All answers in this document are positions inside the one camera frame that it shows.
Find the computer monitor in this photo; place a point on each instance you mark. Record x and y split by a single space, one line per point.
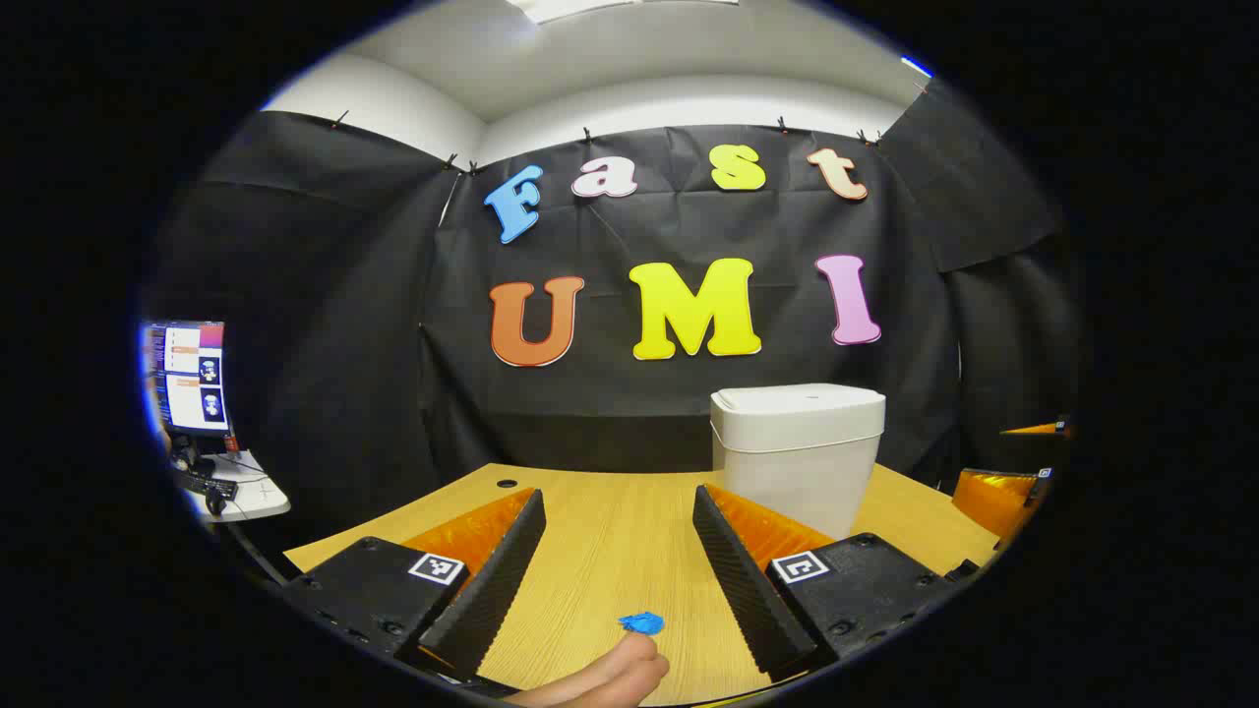
192 374

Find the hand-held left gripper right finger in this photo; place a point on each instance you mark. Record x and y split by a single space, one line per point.
743 580

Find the white desktop garbage bin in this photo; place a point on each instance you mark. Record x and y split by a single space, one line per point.
797 462

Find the black keyboard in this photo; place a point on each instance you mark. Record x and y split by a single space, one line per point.
211 486

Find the white side table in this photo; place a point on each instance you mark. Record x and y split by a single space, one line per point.
258 497

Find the blue paper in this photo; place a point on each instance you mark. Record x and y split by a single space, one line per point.
641 622

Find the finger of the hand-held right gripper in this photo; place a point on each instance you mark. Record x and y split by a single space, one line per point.
1038 429
993 497

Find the wooden desktop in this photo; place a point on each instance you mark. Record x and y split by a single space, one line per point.
610 531

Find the black computer mouse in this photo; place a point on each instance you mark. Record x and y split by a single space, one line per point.
215 503

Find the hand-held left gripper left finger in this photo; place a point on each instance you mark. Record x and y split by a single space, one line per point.
497 590

